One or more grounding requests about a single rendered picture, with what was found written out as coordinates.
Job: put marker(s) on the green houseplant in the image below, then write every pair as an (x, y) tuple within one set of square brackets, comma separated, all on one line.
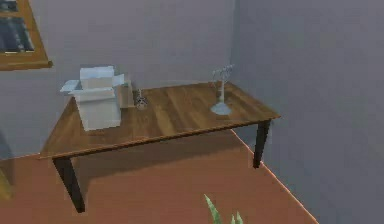
[(215, 213)]

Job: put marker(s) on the brown wooden table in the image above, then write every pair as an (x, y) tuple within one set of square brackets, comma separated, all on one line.
[(180, 110)]

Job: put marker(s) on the small grey round object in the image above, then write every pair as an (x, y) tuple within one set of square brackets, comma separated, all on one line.
[(141, 102)]

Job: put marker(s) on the brown flat box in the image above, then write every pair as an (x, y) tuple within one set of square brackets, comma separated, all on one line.
[(126, 96)]

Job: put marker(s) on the white open cardboard box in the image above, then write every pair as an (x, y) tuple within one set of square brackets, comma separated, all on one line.
[(99, 103)]

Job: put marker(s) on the wooden framed window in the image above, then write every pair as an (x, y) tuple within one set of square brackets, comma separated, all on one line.
[(20, 36)]

